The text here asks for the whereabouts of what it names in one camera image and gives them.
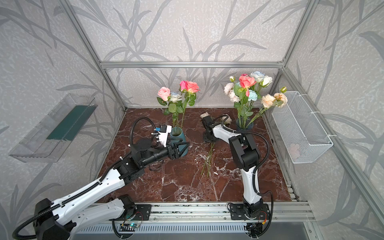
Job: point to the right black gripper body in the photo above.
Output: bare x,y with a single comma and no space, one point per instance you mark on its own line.
207,124

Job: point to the pink and white rose stem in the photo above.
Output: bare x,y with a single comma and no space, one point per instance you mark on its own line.
172,103

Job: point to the peach carnation stem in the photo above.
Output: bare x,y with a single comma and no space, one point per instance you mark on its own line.
229,90

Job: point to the cream rose stem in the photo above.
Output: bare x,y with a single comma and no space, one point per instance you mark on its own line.
204,171

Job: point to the white wire mesh basket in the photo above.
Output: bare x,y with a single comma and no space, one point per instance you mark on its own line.
302,133

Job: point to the pink white rose bunch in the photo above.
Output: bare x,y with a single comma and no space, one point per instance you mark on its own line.
208,161

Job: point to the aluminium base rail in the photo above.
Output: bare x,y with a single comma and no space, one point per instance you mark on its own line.
183,218

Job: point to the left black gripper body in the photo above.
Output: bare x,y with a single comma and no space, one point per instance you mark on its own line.
172,150

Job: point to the clear plastic wall tray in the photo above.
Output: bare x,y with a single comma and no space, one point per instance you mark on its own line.
48,140

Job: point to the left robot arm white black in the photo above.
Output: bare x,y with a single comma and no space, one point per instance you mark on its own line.
58,219

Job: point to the cream peach flower stem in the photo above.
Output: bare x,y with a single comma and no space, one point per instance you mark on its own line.
268,101

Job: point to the coral red rose stem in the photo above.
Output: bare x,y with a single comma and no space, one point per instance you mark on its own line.
192,90

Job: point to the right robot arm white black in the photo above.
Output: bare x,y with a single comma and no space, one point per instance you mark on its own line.
247,158

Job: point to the deep pink rose stem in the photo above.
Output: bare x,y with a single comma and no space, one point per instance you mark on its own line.
183,90

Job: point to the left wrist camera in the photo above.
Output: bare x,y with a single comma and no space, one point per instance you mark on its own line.
161,134

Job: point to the blue purple glass vase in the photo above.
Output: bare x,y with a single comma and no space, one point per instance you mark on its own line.
244,125

